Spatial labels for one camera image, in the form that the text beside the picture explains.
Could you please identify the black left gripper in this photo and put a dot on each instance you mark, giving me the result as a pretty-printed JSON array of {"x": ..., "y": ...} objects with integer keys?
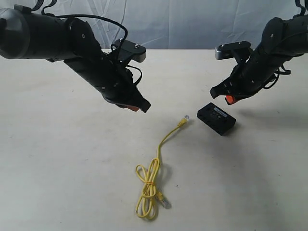
[{"x": 116, "y": 85}]

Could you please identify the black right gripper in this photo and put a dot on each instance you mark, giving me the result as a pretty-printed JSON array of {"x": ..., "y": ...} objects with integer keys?
[{"x": 250, "y": 75}]

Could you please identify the small black network box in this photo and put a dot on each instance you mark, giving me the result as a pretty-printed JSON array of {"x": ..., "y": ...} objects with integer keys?
[{"x": 217, "y": 119}]

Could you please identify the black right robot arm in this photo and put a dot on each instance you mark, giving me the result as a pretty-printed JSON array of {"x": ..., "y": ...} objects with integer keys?
[{"x": 281, "y": 41}]

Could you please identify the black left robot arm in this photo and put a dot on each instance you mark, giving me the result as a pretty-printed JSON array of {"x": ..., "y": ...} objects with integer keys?
[{"x": 70, "y": 39}]

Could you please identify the white backdrop cloth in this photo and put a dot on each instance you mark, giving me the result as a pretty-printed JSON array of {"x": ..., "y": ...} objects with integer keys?
[{"x": 179, "y": 24}]

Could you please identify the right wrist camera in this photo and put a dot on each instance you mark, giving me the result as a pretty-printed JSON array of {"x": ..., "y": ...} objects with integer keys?
[{"x": 238, "y": 50}]

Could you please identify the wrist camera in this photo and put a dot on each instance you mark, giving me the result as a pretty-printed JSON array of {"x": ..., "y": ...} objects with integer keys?
[
  {"x": 238, "y": 50},
  {"x": 132, "y": 51}
]

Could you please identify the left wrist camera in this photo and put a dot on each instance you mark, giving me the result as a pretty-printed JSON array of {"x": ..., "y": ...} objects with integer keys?
[{"x": 132, "y": 51}]

